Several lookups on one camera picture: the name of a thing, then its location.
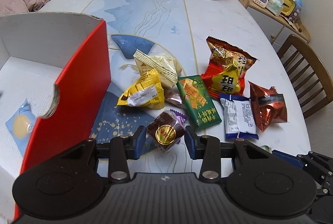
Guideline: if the green cracker packet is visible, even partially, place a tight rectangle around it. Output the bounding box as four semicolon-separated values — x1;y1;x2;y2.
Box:
177;75;222;130

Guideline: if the brown round candy packet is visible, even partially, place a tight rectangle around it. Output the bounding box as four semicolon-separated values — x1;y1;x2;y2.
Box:
146;110;185;152

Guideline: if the blue and white snack packet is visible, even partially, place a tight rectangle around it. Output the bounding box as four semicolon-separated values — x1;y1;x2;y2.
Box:
219;93;259;140

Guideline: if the dark red foil packet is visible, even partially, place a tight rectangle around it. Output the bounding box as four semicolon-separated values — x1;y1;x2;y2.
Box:
249;82;287;132

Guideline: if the yellow triangular snack packet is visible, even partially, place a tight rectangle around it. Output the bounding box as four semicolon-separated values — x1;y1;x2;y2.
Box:
116;68;165;110

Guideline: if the large red chips bag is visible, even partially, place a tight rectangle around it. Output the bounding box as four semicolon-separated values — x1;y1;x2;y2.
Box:
201;36;257;99

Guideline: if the cream triangular snack packet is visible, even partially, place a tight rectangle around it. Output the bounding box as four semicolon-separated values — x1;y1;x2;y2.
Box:
133;49;182;89

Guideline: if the purple candy wrapper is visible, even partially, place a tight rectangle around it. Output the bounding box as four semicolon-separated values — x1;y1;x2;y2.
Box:
170;109;188;125

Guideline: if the wooden chair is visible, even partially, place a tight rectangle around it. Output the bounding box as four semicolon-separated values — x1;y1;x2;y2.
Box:
277;35;332;119

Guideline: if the light blue sun packet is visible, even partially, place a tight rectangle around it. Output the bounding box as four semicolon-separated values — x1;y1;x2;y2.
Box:
5;99;36;156

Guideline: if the red and white cardboard box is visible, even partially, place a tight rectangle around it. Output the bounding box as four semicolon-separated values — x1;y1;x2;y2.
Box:
1;12;111;223

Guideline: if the wooden side shelf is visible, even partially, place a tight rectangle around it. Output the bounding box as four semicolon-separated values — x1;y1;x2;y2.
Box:
238;0;311;45

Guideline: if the white digital timer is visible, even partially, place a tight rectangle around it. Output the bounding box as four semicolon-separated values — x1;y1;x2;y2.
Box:
253;0;269;9

